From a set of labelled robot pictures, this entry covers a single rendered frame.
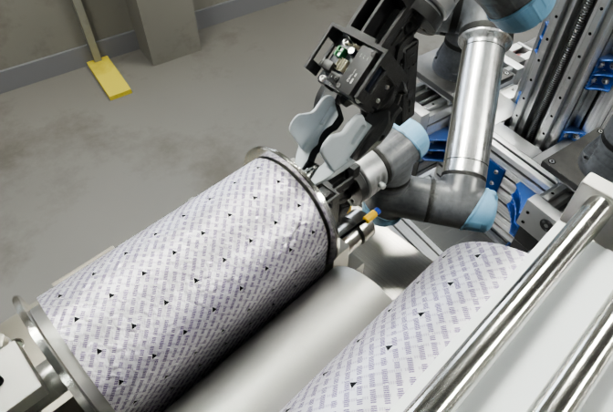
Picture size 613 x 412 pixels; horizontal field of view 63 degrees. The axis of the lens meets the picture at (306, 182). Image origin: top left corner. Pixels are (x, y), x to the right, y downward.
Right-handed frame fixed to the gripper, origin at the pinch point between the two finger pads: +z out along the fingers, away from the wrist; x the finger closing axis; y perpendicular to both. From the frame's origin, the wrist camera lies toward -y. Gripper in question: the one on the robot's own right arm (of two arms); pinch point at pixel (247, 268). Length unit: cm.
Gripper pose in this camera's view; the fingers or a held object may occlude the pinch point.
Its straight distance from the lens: 68.5
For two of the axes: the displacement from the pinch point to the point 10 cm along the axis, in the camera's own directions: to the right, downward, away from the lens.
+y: 0.0, -6.8, -7.3
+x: 6.9, 5.3, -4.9
